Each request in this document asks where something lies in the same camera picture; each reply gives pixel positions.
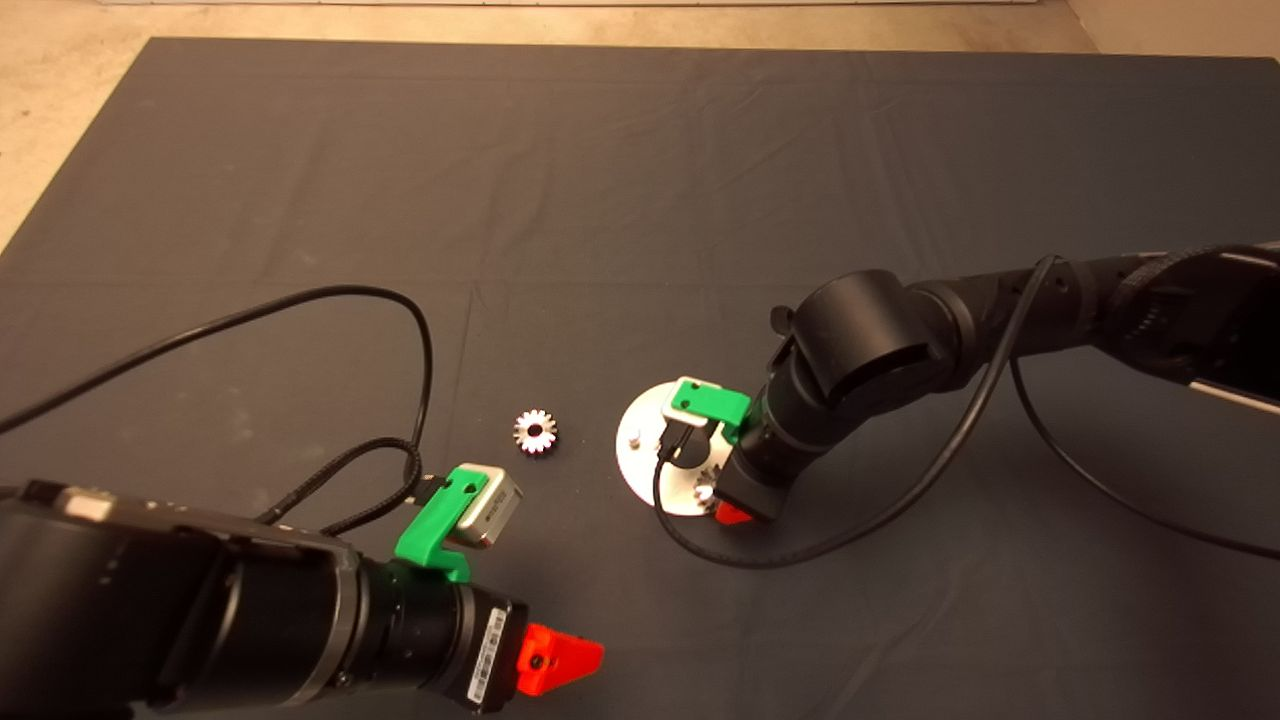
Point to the steel planetary gear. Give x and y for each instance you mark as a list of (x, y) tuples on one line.
[(524, 424), (705, 491)]

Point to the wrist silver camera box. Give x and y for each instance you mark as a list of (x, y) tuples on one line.
[(492, 512), (680, 415)]

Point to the wrist green camera mount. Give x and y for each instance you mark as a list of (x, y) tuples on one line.
[(428, 530), (712, 402)]

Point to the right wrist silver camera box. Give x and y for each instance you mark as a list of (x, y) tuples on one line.
[(680, 415)]

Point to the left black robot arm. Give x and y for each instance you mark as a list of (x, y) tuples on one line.
[(180, 610)]

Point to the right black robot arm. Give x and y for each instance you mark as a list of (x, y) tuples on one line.
[(870, 335)]

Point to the right wrist green camera mount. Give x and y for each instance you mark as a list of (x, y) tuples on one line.
[(712, 402)]

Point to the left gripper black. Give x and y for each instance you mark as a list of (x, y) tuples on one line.
[(490, 650)]

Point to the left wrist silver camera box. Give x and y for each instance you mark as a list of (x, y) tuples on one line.
[(492, 512)]

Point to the left wrist green camera mount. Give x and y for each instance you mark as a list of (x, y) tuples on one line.
[(428, 530)]

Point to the round metal carrier plate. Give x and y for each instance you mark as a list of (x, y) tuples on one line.
[(645, 480)]

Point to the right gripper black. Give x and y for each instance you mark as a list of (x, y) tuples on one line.
[(755, 488)]

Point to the dark grey table cloth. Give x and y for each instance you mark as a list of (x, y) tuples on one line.
[(640, 150)]

